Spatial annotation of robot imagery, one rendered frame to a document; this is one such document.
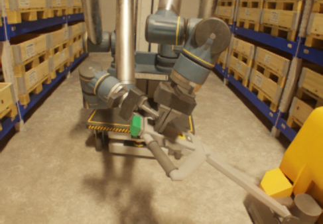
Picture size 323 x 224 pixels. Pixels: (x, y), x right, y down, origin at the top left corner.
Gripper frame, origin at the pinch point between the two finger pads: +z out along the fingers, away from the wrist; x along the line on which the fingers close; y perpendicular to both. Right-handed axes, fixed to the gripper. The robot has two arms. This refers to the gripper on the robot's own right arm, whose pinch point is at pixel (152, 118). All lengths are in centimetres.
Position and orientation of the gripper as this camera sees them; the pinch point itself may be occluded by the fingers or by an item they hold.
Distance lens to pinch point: 87.9
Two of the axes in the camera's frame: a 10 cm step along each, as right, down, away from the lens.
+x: -4.5, 8.3, 3.4
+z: 8.2, 5.4, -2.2
